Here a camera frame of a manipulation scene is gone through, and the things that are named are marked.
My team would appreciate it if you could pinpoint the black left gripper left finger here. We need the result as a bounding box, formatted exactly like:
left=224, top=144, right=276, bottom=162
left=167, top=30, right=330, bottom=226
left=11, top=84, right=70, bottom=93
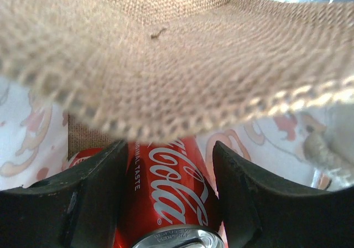
left=1, top=141, right=128, bottom=247

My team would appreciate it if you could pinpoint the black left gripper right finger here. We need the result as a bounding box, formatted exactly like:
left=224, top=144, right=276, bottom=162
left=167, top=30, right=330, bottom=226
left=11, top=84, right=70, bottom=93
left=212, top=142, right=353, bottom=247

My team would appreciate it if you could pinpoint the brown canvas bag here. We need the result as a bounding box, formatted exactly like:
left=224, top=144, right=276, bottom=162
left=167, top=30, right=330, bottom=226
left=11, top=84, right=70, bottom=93
left=1, top=0, right=353, bottom=190

